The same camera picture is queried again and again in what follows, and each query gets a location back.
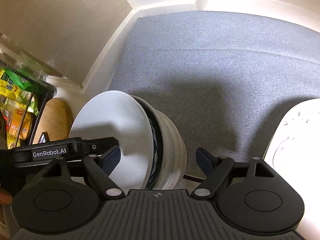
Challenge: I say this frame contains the white bowl blue pattern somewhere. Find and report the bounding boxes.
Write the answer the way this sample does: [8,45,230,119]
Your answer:
[69,90,158,192]

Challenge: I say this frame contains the blue swirl ceramic bowl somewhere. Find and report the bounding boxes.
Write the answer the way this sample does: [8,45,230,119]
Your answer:
[134,96,187,190]

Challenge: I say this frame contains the smartphone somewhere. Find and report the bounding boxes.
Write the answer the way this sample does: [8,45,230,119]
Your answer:
[38,132,50,144]

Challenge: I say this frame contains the wooden cutting board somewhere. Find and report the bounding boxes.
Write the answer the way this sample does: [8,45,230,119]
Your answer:
[33,98,73,144]

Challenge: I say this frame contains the white plate with line drawing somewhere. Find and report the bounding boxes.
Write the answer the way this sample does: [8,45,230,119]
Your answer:
[264,99,320,239]

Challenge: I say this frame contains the black storage rack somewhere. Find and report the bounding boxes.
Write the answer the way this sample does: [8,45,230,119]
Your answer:
[1,61,56,149]

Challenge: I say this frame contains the yellow green snack packet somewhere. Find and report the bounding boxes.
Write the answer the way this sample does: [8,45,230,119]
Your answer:
[1,68,39,115]

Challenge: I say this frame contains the grey textured mat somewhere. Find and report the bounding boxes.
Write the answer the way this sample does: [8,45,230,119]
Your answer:
[110,11,319,177]

